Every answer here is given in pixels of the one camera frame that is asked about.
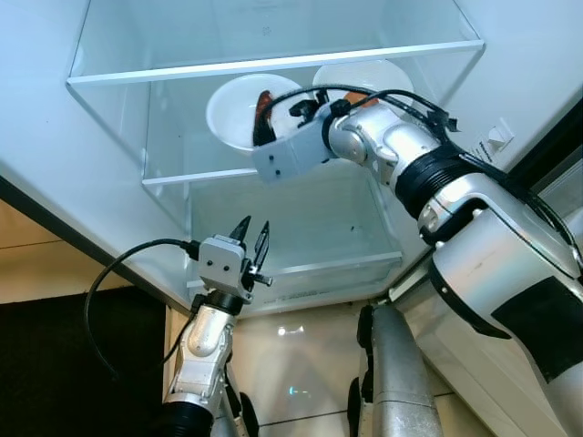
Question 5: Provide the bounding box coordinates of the white bowl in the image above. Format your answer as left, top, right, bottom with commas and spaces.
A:
312, 59, 415, 115
206, 73, 308, 154

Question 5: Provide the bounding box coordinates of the glass fridge shelf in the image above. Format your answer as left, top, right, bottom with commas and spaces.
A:
66, 0, 486, 87
141, 44, 484, 188

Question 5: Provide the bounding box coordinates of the orange red food piece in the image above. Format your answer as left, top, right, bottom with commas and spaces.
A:
255, 89, 279, 124

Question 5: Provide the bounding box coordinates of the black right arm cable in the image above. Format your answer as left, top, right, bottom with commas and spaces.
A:
312, 84, 583, 274

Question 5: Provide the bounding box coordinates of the dark teal fridge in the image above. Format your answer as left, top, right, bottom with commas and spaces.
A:
0, 0, 583, 315

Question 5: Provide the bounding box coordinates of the clear crisper drawer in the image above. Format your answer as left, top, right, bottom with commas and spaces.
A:
185, 164, 408, 297

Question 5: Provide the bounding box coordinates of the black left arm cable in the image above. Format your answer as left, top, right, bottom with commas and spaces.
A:
84, 239, 203, 381

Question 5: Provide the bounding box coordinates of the white fridge wall sensor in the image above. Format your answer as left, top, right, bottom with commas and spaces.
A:
481, 118, 517, 156

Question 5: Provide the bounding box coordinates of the black floor mat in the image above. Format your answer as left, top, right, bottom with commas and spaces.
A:
0, 287, 171, 437

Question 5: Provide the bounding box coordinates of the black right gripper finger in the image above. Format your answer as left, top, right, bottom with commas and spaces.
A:
252, 100, 279, 148

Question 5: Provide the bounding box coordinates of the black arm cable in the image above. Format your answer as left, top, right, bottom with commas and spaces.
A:
312, 84, 583, 274
84, 239, 203, 381

